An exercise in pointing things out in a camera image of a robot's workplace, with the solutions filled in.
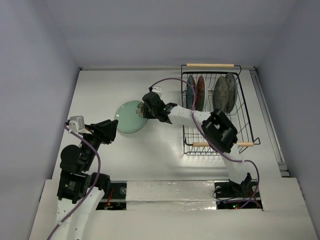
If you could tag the metal rail at right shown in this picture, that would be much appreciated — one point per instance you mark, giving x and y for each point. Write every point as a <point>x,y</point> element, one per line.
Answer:
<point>284,171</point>

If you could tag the black wire dish rack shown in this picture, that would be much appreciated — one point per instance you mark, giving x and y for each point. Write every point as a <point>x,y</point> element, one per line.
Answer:
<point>193,141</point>

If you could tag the grey reindeer plate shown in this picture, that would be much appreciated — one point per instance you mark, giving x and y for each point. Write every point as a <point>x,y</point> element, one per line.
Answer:
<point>220,94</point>

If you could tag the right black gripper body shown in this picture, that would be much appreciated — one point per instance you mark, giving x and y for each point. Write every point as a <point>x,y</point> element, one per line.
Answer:
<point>147,108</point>

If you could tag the blue floral white plate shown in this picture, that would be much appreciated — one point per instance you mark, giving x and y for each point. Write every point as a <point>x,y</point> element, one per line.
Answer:
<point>232,92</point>

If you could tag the red and blue plate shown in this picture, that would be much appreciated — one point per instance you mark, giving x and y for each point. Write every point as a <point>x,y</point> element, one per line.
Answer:
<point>201,94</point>

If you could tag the dark blue plate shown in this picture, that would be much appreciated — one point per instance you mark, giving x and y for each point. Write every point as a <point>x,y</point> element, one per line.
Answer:
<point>190,90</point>

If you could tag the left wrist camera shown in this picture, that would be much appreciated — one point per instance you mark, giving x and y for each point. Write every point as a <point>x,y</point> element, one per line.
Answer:
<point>77,124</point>

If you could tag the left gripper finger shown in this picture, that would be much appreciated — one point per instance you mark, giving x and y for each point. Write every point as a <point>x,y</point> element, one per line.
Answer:
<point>110,135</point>
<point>100,126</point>

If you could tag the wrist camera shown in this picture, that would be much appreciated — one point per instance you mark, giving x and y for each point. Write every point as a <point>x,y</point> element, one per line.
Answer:
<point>77,124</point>
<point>156,89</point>

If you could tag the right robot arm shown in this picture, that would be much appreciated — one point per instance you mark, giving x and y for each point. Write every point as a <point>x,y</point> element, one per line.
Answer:
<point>215,127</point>

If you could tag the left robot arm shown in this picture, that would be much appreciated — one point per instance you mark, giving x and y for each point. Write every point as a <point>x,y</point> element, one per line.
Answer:
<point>81,183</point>

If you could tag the light green plate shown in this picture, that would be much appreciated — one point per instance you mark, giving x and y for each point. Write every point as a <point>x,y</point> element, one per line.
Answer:
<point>130,117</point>

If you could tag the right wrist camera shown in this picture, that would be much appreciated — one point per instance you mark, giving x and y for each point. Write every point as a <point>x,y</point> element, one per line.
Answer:
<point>156,89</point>

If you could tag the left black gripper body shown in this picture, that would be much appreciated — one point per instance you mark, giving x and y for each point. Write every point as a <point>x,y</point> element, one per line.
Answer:
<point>96,137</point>

